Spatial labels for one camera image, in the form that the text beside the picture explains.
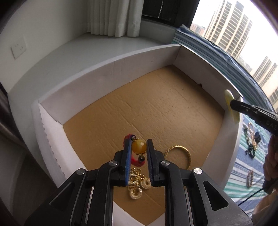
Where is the gold chain bangle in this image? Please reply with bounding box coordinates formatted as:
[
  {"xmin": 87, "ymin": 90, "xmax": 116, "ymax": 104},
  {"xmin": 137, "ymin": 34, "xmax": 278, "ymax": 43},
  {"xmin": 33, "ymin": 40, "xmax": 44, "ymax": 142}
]
[{"xmin": 164, "ymin": 145, "xmax": 191, "ymax": 169}]

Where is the dark green bead bracelet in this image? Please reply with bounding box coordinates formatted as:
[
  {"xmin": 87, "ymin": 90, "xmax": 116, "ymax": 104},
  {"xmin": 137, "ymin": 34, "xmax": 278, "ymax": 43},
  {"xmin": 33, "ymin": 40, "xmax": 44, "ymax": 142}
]
[{"xmin": 243, "ymin": 124, "xmax": 256, "ymax": 159}]

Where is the brown wooden bead bracelet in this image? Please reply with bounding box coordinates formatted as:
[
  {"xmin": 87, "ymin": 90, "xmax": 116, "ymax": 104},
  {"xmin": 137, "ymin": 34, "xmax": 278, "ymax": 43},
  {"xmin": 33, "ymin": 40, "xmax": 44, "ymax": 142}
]
[{"xmin": 246, "ymin": 169, "xmax": 255, "ymax": 188}]

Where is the black cable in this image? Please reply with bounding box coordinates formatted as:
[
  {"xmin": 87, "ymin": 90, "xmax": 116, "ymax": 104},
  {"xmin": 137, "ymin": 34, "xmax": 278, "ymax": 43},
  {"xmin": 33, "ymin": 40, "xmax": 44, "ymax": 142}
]
[{"xmin": 237, "ymin": 187, "xmax": 264, "ymax": 206}]

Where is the white cardboard box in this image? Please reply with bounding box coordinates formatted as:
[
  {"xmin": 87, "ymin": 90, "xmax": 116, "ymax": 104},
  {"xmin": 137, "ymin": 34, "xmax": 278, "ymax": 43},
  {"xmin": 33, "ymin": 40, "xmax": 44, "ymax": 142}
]
[{"xmin": 32, "ymin": 44, "xmax": 243, "ymax": 225}]

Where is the left white curtain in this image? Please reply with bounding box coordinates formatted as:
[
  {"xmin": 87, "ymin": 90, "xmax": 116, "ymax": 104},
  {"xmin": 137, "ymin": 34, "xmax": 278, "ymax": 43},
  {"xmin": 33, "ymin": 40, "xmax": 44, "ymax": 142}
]
[{"xmin": 87, "ymin": 0, "xmax": 144, "ymax": 38}]

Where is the blue green striped bedsheet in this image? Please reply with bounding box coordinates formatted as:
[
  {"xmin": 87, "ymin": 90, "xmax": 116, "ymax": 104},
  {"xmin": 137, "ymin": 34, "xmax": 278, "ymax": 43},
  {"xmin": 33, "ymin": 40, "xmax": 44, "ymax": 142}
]
[{"xmin": 173, "ymin": 25, "xmax": 271, "ymax": 216}]

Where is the red bead bracelet amber bead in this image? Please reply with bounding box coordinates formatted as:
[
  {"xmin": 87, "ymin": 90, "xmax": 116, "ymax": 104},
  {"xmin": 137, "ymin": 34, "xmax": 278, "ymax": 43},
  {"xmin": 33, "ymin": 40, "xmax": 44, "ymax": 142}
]
[{"xmin": 124, "ymin": 134, "xmax": 146, "ymax": 167}]

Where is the black smart band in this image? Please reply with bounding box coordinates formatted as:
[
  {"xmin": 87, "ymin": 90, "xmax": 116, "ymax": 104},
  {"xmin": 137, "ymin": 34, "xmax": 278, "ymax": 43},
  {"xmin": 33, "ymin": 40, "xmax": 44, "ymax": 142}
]
[{"xmin": 254, "ymin": 131, "xmax": 261, "ymax": 144}]

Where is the gold pearl bead necklace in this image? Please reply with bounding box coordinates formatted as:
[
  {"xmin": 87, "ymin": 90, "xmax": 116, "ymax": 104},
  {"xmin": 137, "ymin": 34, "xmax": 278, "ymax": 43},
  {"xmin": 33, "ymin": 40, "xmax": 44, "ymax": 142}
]
[{"xmin": 248, "ymin": 122, "xmax": 258, "ymax": 152}]

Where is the pale green jade bangle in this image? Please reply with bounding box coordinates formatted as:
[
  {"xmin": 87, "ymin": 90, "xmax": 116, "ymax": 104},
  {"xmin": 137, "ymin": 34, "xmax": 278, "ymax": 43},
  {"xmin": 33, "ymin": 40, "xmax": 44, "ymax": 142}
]
[{"xmin": 224, "ymin": 89, "xmax": 240, "ymax": 124}]

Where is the white wall socket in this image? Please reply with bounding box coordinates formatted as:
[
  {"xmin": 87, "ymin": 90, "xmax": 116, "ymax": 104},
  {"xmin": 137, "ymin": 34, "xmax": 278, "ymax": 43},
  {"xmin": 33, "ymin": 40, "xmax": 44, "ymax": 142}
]
[{"xmin": 11, "ymin": 37, "xmax": 27, "ymax": 59}]

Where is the gold ring cluster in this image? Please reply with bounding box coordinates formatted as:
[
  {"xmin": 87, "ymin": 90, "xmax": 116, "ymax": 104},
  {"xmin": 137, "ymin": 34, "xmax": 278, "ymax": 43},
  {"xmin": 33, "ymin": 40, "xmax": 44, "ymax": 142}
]
[{"xmin": 127, "ymin": 168, "xmax": 152, "ymax": 200}]

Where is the person's right hand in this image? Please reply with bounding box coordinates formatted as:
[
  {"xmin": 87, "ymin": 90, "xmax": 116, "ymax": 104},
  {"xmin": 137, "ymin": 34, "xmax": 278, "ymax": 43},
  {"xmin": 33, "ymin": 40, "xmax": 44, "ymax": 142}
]
[{"xmin": 263, "ymin": 136, "xmax": 278, "ymax": 183}]

